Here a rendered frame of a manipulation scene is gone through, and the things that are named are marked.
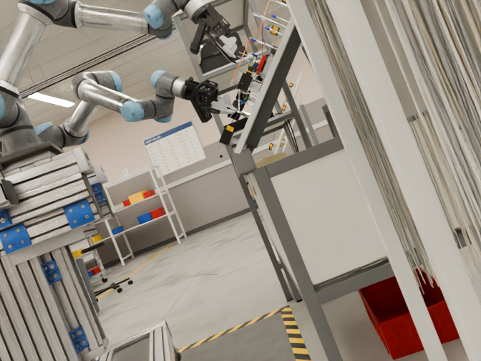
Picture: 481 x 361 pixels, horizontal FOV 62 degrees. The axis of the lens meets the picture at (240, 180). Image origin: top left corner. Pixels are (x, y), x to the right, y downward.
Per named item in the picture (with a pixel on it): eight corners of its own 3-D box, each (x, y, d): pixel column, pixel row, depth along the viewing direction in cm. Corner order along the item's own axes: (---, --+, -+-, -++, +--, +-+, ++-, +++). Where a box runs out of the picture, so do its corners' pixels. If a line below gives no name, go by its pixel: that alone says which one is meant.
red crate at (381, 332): (392, 361, 140) (377, 324, 140) (368, 318, 179) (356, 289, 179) (474, 334, 137) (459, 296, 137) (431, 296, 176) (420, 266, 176)
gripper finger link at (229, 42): (243, 44, 138) (226, 28, 141) (230, 56, 138) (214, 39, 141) (245, 49, 141) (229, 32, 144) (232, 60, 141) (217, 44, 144)
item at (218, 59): (203, 75, 247) (192, 46, 247) (205, 84, 270) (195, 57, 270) (249, 57, 248) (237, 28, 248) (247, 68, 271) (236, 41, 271)
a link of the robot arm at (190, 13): (182, 8, 141) (185, 16, 149) (190, 18, 141) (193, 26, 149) (197, -7, 141) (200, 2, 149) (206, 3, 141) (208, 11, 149)
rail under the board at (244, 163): (239, 175, 117) (231, 155, 117) (238, 177, 235) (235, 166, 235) (257, 168, 117) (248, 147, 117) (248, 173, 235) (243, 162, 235)
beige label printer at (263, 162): (252, 195, 247) (240, 166, 247) (249, 195, 268) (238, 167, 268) (298, 177, 249) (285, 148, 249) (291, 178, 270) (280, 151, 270)
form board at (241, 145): (238, 166, 235) (235, 165, 235) (306, 6, 235) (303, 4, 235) (239, 154, 117) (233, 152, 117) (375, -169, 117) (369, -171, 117)
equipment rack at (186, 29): (285, 302, 240) (169, 13, 238) (276, 277, 300) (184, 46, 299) (364, 271, 240) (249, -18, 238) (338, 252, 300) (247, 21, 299)
